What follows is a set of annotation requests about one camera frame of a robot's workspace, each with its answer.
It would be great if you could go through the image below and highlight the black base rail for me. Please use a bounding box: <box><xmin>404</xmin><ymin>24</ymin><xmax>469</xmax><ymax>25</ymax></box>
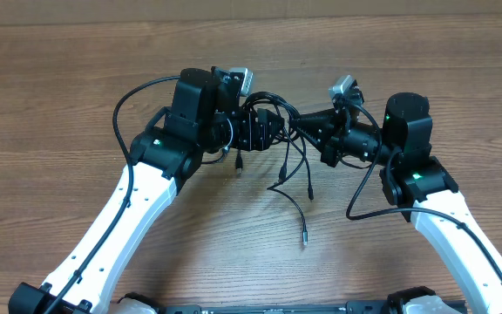
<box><xmin>111</xmin><ymin>285</ymin><xmax>468</xmax><ymax>314</ymax></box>

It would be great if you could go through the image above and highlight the black USB cable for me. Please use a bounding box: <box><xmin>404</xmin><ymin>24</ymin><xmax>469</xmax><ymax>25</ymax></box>
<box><xmin>234</xmin><ymin>90</ymin><xmax>315</xmax><ymax>247</ymax></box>

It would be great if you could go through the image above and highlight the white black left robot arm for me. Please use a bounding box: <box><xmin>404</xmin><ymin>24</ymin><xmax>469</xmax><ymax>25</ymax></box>
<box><xmin>8</xmin><ymin>67</ymin><xmax>282</xmax><ymax>313</ymax></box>

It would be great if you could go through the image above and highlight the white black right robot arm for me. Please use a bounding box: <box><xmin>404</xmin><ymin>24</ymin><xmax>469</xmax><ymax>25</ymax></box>
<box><xmin>290</xmin><ymin>88</ymin><xmax>502</xmax><ymax>313</ymax></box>

